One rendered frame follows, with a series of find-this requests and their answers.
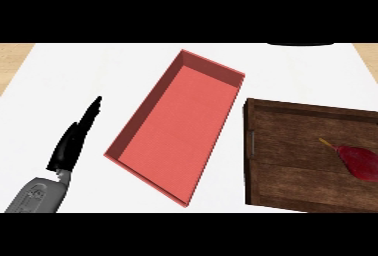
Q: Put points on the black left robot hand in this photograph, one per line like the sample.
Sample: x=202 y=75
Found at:
x=75 y=140

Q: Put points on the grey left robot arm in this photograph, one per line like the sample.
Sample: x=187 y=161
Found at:
x=42 y=196

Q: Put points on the red shallow box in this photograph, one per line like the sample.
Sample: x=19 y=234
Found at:
x=180 y=129

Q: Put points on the dark brown wooden tray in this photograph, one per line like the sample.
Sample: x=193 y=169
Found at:
x=296 y=160

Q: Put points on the black rounded object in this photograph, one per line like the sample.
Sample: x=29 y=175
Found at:
x=302 y=44

